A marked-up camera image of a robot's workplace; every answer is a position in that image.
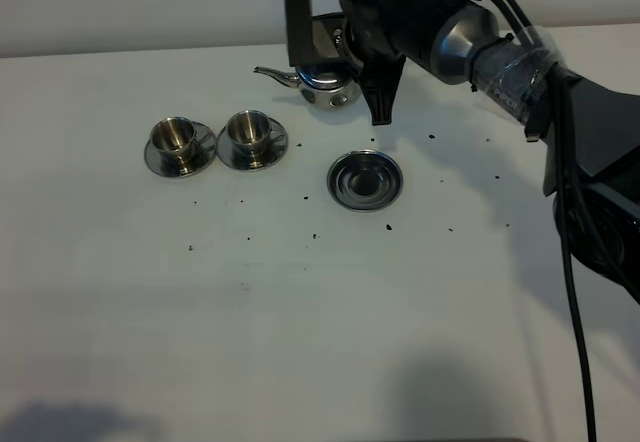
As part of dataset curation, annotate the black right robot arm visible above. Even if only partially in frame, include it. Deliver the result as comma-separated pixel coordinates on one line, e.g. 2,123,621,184
340,0,639,296

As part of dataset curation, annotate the left stainless steel saucer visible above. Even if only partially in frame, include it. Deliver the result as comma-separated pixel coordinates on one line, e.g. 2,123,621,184
144,126,217,179

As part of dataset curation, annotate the right stainless steel saucer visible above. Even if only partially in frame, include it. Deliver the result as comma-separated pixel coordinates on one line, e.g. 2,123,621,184
217,117,289,171

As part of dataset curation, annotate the right stainless steel teacup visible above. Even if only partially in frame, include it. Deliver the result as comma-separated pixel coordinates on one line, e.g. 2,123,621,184
226,110,284,154

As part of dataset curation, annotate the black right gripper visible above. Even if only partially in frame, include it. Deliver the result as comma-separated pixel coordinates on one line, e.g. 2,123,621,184
340,0,459,126

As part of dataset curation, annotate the left stainless steel teacup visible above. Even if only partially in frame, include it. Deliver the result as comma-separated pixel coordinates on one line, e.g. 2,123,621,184
149,116,212,158

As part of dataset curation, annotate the stainless steel teacup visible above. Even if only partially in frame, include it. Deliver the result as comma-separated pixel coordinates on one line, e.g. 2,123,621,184
226,110,284,154
149,116,212,158

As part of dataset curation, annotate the stainless steel teapot saucer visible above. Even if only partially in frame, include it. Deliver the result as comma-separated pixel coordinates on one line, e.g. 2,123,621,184
326,149,404,212

